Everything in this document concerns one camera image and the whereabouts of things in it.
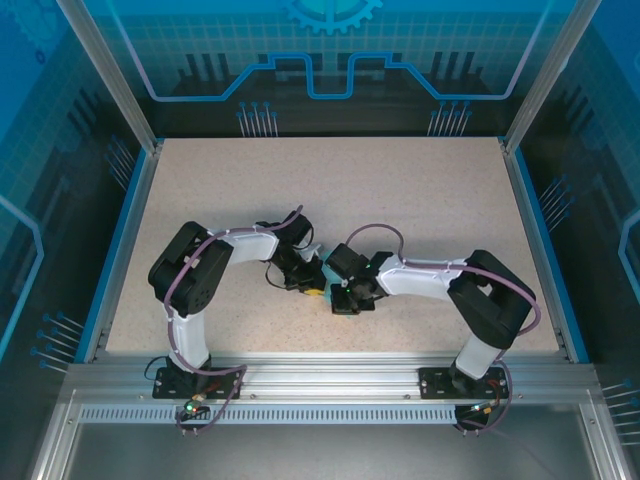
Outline blue printed back panel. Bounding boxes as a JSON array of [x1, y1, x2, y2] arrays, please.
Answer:
[[107, 0, 571, 139]]

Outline blue printed side panel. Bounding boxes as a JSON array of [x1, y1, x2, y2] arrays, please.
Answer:
[[519, 0, 640, 480], [0, 0, 147, 480]]

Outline thin black left gripper cable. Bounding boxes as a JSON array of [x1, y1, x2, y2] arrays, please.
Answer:
[[265, 260, 292, 291]]

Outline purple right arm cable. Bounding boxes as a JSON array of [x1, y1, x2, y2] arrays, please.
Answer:
[[346, 222, 544, 437]]

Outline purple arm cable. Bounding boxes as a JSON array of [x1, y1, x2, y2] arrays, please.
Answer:
[[346, 222, 544, 437], [163, 203, 306, 437]]

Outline aluminium front rail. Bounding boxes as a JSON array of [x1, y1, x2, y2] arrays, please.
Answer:
[[67, 351, 600, 402]]

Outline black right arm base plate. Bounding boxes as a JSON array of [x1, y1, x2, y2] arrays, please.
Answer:
[[418, 366, 520, 400]]

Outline slotted grey cable duct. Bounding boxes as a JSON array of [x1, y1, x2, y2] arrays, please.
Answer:
[[77, 405, 460, 426]]

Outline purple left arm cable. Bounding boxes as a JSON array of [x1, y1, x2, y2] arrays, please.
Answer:
[[163, 203, 306, 437]]

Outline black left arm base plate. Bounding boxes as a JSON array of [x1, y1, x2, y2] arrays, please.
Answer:
[[152, 366, 247, 400]]

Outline blue edged side rail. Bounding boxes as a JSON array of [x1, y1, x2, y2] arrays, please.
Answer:
[[74, 144, 165, 365], [501, 144, 592, 365]]

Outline aluminium corner post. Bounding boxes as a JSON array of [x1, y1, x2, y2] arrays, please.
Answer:
[[501, 0, 600, 152], [54, 0, 165, 152]]

